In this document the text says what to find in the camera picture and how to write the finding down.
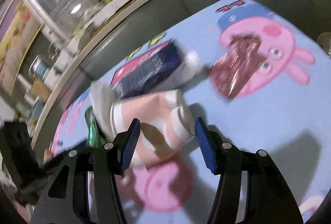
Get crushed green drink can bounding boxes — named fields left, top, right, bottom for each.
left=85, top=106, right=106, bottom=148

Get dark red snack wrapper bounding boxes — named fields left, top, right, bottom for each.
left=209, top=35, right=266, bottom=100

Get dark blue milk carton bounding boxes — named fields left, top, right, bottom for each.
left=110, top=39, right=204, bottom=100

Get kitchen cabinet fronts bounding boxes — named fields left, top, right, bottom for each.
left=31, top=0, right=331, bottom=137

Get fruit pattern curtain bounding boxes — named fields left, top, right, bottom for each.
left=1, top=0, right=42, bottom=95

